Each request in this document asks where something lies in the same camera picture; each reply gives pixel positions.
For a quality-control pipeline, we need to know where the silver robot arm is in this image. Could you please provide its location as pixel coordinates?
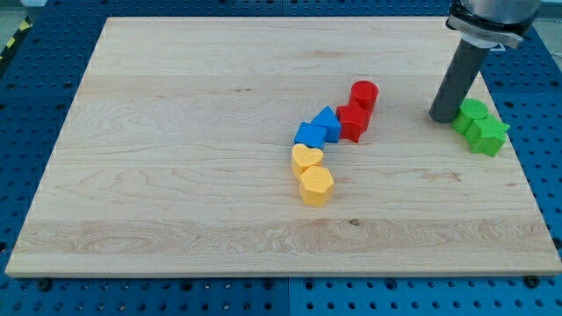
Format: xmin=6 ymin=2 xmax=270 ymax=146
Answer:
xmin=446 ymin=0 xmax=541 ymax=49

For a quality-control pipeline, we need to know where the yellow hexagon block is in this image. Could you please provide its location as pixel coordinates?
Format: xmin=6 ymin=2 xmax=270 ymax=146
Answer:
xmin=298 ymin=166 xmax=335 ymax=207

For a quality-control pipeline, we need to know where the yellow heart block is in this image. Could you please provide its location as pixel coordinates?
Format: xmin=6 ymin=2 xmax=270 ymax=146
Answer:
xmin=291 ymin=143 xmax=324 ymax=177

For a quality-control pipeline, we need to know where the blue cube block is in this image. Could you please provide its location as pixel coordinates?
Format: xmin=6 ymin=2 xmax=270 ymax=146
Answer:
xmin=293 ymin=122 xmax=327 ymax=149

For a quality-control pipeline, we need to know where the blue triangle block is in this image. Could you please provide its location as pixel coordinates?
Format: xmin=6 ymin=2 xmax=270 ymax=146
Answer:
xmin=312 ymin=106 xmax=342 ymax=143

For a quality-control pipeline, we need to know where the red star block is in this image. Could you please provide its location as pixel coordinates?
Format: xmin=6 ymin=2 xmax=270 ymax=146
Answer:
xmin=336 ymin=104 xmax=371 ymax=143

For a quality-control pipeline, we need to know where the light wooden board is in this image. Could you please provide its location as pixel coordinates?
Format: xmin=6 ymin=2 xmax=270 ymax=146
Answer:
xmin=5 ymin=17 xmax=561 ymax=278

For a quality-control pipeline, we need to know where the red cylinder block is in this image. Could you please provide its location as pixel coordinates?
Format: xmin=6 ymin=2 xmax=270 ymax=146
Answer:
xmin=349 ymin=80 xmax=378 ymax=112

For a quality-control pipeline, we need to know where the green cylinder block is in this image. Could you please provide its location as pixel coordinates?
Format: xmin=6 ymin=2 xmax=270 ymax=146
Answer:
xmin=451 ymin=98 xmax=488 ymax=134

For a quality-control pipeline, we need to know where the green star block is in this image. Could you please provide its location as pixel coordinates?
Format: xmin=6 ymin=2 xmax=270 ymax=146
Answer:
xmin=464 ymin=116 xmax=510 ymax=157

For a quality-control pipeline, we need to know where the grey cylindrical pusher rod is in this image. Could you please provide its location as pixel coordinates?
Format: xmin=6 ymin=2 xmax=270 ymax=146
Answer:
xmin=429 ymin=39 xmax=489 ymax=124

